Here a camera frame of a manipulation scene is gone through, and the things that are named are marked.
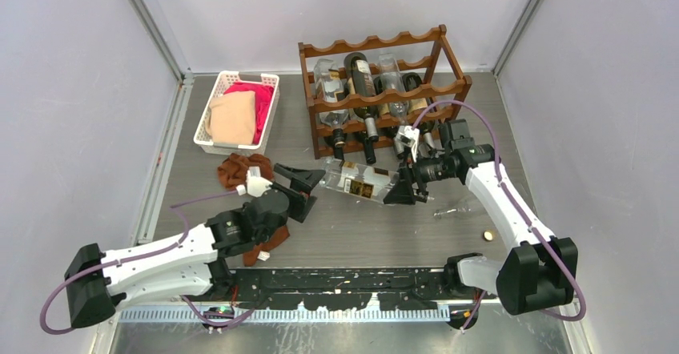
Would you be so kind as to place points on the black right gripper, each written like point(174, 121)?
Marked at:
point(402, 191)

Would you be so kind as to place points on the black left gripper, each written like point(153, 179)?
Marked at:
point(301, 183)

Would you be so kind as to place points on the dark wine bottle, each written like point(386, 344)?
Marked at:
point(390, 132)

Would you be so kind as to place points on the dark bottle white label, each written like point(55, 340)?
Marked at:
point(368, 148)

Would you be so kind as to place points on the clear bottle brown label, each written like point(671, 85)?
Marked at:
point(330, 86)

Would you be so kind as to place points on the green bottle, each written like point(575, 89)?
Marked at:
point(360, 82)

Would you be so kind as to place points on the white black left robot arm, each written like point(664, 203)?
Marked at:
point(100, 283)

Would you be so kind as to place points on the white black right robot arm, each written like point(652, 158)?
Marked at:
point(539, 270)

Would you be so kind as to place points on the brown wooden wine rack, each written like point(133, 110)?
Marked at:
point(350, 100)

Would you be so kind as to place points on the brown towel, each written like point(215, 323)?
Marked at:
point(233, 172)

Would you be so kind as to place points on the white plastic basket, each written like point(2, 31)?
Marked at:
point(224, 80)

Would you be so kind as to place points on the peach folded cloth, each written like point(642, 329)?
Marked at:
point(232, 118)

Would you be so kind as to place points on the pink folded cloth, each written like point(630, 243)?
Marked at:
point(263, 96)

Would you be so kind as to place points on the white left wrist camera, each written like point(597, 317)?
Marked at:
point(256, 185)

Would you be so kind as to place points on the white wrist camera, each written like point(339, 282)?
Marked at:
point(256, 185)
point(409, 137)

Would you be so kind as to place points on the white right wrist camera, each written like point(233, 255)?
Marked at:
point(409, 137)

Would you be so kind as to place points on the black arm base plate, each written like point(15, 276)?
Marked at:
point(339, 289)

